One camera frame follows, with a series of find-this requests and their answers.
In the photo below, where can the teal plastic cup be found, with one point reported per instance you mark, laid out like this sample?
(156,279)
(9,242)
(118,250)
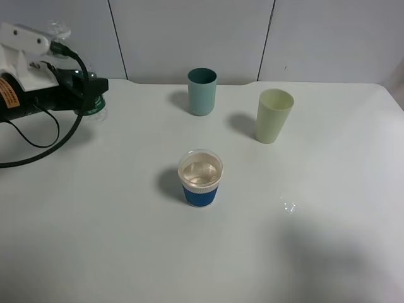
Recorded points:
(202,84)

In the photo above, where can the blue-sleeved clear cup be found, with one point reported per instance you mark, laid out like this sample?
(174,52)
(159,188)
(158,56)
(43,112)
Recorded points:
(200,173)

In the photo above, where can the pale yellow plastic cup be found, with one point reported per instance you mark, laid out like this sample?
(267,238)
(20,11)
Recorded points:
(273,109)

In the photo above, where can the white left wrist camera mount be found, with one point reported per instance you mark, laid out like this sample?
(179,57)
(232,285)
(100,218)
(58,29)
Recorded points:
(18,41)

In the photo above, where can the clear green-label water bottle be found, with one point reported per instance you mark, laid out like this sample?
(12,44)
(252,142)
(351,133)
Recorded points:
(68,67)

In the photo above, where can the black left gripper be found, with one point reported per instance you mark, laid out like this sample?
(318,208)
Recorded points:
(76,96)

